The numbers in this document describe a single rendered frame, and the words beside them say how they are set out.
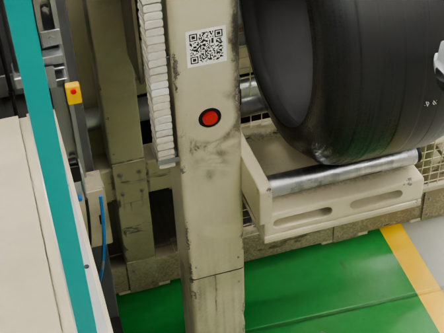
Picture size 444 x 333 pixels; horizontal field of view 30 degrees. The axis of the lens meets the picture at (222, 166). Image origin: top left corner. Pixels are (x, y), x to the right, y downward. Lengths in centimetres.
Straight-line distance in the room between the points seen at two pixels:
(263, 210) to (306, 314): 103
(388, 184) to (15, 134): 83
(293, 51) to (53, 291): 107
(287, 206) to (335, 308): 100
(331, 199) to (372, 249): 114
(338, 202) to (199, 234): 31
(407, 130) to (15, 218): 74
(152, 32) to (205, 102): 19
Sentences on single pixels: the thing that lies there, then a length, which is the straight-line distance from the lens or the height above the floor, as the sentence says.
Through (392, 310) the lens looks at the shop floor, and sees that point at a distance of 267.
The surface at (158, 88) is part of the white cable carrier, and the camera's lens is 154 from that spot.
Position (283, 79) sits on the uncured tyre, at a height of 95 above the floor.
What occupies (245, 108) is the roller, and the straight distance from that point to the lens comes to 188.
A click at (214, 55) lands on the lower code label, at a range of 153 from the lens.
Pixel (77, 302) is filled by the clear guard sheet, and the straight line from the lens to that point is 79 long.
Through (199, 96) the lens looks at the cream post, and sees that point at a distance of 157.
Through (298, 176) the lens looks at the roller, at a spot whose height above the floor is 92.
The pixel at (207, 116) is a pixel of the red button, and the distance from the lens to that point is 159.
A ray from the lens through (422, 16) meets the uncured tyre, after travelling 142.
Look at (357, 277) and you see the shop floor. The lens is 275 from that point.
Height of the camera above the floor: 201
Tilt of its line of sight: 40 degrees down
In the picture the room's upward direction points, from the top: 2 degrees counter-clockwise
